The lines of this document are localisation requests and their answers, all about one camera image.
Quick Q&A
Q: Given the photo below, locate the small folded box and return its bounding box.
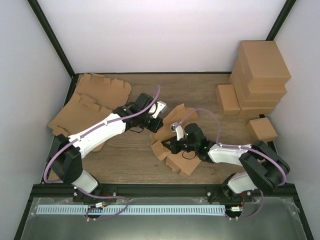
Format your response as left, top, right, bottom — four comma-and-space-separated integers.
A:
216, 84, 241, 115
246, 117, 278, 143

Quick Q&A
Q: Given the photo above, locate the cardboard box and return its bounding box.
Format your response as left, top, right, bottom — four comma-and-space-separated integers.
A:
150, 103, 201, 177

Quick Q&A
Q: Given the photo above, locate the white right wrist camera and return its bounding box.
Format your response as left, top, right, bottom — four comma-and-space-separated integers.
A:
169, 122, 184, 141

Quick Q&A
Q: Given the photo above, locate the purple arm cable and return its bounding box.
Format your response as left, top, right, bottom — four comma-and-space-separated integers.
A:
43, 84, 161, 185
178, 108, 288, 187

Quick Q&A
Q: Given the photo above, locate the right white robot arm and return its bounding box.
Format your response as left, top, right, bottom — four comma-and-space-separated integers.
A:
162, 123, 290, 202

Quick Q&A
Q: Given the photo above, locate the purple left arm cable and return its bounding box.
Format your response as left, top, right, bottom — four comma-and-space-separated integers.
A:
43, 84, 161, 185

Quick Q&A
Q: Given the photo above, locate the light blue slotted cable duct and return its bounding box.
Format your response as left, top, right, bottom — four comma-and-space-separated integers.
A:
36, 204, 226, 216

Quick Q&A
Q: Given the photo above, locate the top large folded box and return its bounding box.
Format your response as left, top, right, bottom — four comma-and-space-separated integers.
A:
238, 40, 291, 86

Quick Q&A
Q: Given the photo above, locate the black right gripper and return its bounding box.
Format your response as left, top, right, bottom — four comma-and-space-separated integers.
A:
162, 136, 198, 155

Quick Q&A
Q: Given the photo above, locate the small folded box front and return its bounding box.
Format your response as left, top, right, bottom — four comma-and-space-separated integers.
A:
246, 117, 278, 143

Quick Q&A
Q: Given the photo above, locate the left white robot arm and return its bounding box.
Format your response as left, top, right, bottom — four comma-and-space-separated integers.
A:
46, 92, 167, 202

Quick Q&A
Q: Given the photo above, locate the flat cardboard blank stack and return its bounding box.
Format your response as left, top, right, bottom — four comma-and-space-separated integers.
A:
75, 73, 132, 110

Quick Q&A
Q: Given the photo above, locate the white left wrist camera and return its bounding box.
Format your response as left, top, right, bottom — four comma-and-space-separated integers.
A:
148, 101, 167, 119

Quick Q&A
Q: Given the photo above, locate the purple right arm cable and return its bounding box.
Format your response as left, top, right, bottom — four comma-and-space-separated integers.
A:
178, 108, 288, 187

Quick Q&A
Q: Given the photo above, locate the left black frame post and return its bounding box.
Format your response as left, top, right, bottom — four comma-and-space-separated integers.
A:
26, 0, 76, 76

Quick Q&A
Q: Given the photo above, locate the black aluminium frame rail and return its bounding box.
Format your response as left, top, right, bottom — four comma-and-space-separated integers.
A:
32, 183, 298, 201

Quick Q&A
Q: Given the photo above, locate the small folded box left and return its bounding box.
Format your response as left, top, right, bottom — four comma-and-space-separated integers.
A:
216, 84, 241, 115

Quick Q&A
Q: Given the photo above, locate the black frame post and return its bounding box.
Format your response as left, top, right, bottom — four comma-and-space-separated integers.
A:
265, 0, 297, 41
26, 0, 76, 76

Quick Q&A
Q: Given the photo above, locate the right black frame post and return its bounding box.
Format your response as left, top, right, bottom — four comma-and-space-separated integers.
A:
265, 0, 297, 41

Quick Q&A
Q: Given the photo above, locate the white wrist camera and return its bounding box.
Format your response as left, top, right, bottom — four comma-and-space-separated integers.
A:
148, 101, 167, 119
169, 122, 184, 141

